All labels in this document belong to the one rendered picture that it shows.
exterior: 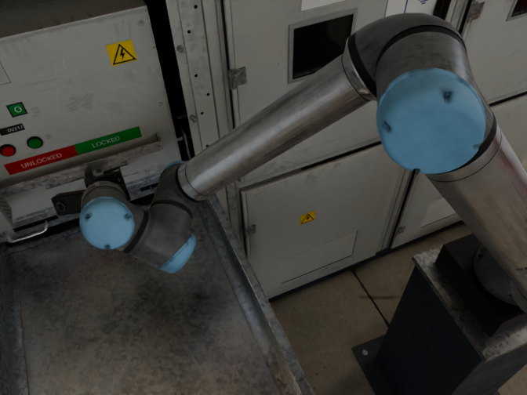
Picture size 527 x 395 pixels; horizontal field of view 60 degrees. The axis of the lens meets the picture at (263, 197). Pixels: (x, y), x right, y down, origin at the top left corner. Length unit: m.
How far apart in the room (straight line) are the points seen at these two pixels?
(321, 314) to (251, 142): 1.36
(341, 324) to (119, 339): 1.14
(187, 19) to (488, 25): 0.89
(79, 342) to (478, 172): 0.91
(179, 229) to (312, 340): 1.20
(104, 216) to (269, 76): 0.54
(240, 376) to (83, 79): 0.73
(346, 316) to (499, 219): 1.43
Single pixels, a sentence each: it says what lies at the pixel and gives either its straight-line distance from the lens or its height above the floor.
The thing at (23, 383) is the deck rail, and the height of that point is 0.85.
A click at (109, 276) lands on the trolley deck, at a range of 1.24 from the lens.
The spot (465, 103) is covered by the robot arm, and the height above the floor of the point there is 1.53.
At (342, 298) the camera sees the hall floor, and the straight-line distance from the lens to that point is 2.12.
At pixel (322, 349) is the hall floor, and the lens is 2.00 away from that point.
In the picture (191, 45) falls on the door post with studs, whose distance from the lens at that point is 1.06.
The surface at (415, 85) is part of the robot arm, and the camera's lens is 0.55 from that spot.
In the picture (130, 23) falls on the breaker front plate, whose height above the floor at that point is 1.36.
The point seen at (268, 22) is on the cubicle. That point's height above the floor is 1.33.
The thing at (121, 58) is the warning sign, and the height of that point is 1.29.
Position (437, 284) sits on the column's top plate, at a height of 0.75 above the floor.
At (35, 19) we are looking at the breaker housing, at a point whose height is 1.39.
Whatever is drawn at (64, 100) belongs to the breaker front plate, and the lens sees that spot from 1.13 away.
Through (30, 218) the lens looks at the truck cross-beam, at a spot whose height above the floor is 0.92.
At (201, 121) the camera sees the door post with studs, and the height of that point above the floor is 1.10.
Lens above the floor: 1.85
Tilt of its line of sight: 50 degrees down
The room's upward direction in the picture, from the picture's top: 2 degrees counter-clockwise
